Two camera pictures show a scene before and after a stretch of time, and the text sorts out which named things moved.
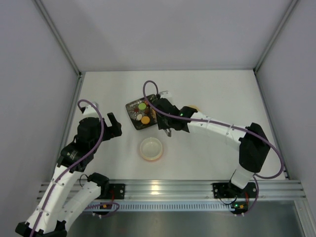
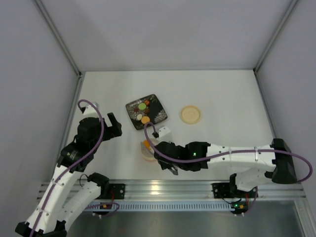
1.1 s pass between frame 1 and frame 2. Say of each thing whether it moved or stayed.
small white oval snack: stayed
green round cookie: stayed
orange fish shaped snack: moved
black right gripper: moved
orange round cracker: stayed
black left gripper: stayed
